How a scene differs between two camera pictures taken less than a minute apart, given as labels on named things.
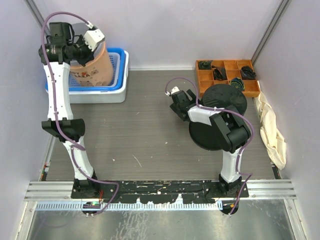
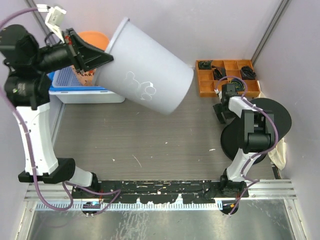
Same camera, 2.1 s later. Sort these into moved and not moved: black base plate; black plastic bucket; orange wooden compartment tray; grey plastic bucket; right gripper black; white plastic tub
Moved: grey plastic bucket; right gripper black; black plastic bucket
Not moved: white plastic tub; black base plate; orange wooden compartment tray
